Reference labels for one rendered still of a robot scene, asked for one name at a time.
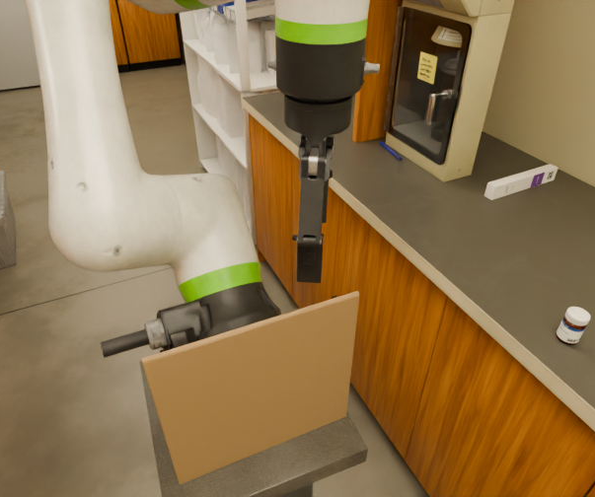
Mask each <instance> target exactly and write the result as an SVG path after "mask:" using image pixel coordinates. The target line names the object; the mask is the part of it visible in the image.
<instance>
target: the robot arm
mask: <svg viewBox="0 0 595 497"><path fill-rule="evenodd" d="M127 1H129V2H131V3H133V4H135V5H137V6H139V7H141V8H143V9H145V10H147V11H150V12H152V13H156V14H162V15H167V14H176V13H182V12H189V11H194V10H199V9H204V8H209V7H213V6H218V5H222V4H225V3H229V2H233V1H236V0H127ZM25 3H26V7H27V12H28V16H29V20H30V25H31V30H32V35H33V40H34V45H35V50H36V56H37V67H38V73H39V79H40V86H41V94H42V101H43V110H44V120H45V131H46V144H47V168H48V227H49V232H50V235H51V238H52V240H53V242H54V244H55V246H56V247H57V249H58V250H59V251H60V253H61V254H62V255H63V256H64V257H65V258H66V259H68V260H69V261H70V262H72V263H73V264H75V265H77V266H79V267H81V268H84V269H87V270H91V271H96V272H111V271H119V270H125V269H133V268H141V267H149V266H157V265H165V264H169V265H171V266H172V267H173V269H174V273H175V277H176V280H177V284H178V287H179V290H180V292H181V293H182V295H183V297H184V299H185V301H186V302H185V303H184V304H180V305H176V306H173V307H169V308H166V309H163V310H159V311H158V313H157V318H156V319H154V320H149V321H147V322H145V324H144V326H145V329H142V330H139V331H135V332H132V333H129V334H126V335H123V336H119V337H116V338H112V339H109V340H105V341H102V342H101V343H100V344H101V348H102V350H103V355H104V357H105V358H106V357H109V356H111V355H115V354H118V353H121V352H124V351H128V350H131V349H134V348H138V347H141V346H144V345H148V344H149V346H150V348H151V349H158V348H160V347H162V349H167V350H170V349H174V348H177V347H180V346H183V345H186V344H189V343H193V342H195V341H198V340H201V339H204V338H208V337H211V336H214V335H217V334H220V333H224V332H227V331H230V330H233V329H236V328H240V327H243V326H246V325H249V324H252V323H255V322H259V321H262V320H267V319H270V318H274V317H277V316H280V315H281V310H280V308H279V307H278V306H277V305H276V304H275V303H274V302H273V301H272V300H271V299H270V298H269V296H268V295H267V293H266V291H265V289H264V287H263V284H262V281H261V277H260V262H259V259H258V255H257V252H256V249H255V246H254V243H253V239H252V236H251V232H250V229H249V226H248V223H247V219H246V216H245V213H244V210H243V206H242V203H241V200H240V197H239V194H238V191H237V188H236V186H235V184H234V183H233V182H232V181H231V180H230V179H229V178H228V177H225V176H223V175H219V174H190V175H166V176H156V175H148V174H146V173H145V172H144V171H143V170H142V169H141V166H140V163H139V160H138V156H137V152H136V149H135V145H134V141H133V137H132V133H131V129H130V125H129V121H128V117H127V113H126V108H125V103H124V99H123V94H122V89H121V84H120V80H119V74H118V69H117V63H116V57H115V50H114V44H113V37H112V22H111V12H110V2H109V0H25ZM369 3H370V0H274V7H275V56H276V59H274V61H271V62H268V68H271V69H274V71H276V87H277V89H279V90H280V91H281V92H282V93H283V94H284V121H285V124H286V126H287V127H288V128H289V129H291V130H292V131H294V132H298V133H301V134H302V135H301V139H300V142H301V144H299V149H298V151H299V152H298V155H299V159H300V169H299V179H300V181H301V190H300V209H299V228H298V235H293V236H292V240H293V241H297V281H298V282H308V283H321V280H322V261H323V241H324V234H321V230H322V223H326V222H327V207H328V189H329V178H332V176H333V171H331V170H330V162H331V161H332V159H333V152H334V142H335V141H334V138H333V137H331V136H330V135H333V134H339V133H341V132H342V131H344V130H346V129H347V128H348V126H349V125H350V121H351V110H352V98H353V95H355V94H356V93H357V92H359V91H360V89H361V86H363V83H364V80H363V77H364V76H365V75H368V74H374V73H375V74H379V69H380V64H372V63H368V62H366V59H365V57H366V54H365V42H366V32H367V21H368V11H369Z"/></svg>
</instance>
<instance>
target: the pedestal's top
mask: <svg viewBox="0 0 595 497"><path fill-rule="evenodd" d="M139 363H140V369H141V375H142V381H143V387H144V392H145V399H146V405H147V411H148V417H149V423H150V429H151V435H152V441H153V447H154V453H155V459H156V465H157V470H158V476H159V482H160V488H161V494H162V497H279V496H282V495H284V494H287V493H289V492H291V491H294V490H296V489H299V488H301V487H304V486H306V485H309V484H311V483H314V482H316V481H318V480H321V479H323V478H326V477H328V476H331V475H333V474H336V473H338V472H341V471H343V470H345V469H348V468H350V467H353V466H355V465H358V464H360V463H363V462H366V458H367V452H368V448H367V446H366V444H365V443H364V441H363V439H362V437H361V435H360V434H359V432H358V430H357V428H356V426H355V425H354V423H353V421H352V419H351V417H350V416H349V414H348V412H347V410H346V416H345V417H343V418H340V419H339V420H337V421H334V422H332V423H329V424H327V425H324V426H322V427H320V428H317V429H315V430H312V431H310V432H307V433H305V434H302V435H300V436H298V437H295V438H293V439H290V440H288V441H285V442H283V443H281V444H278V445H276V446H273V447H271V448H268V449H266V450H263V451H261V452H259V453H256V454H254V455H251V456H249V457H246V458H244V459H242V460H239V461H235V462H233V463H230V464H228V465H226V466H223V467H221V468H218V469H216V470H213V471H211V472H208V473H206V474H204V475H202V476H200V477H197V478H195V479H192V480H190V481H188V482H185V483H183V484H179V481H178V478H177V475H176V472H175V468H174V465H173V462H172V459H171V455H170V452H169V449H168V445H167V442H166V439H165V436H164V432H163V429H162V426H161V422H160V419H159V416H158V413H157V409H156V406H155V403H154V400H153V396H152V393H151V391H150V387H149V384H148V381H147V378H146V374H145V371H144V368H143V363H142V361H140V362H139Z"/></svg>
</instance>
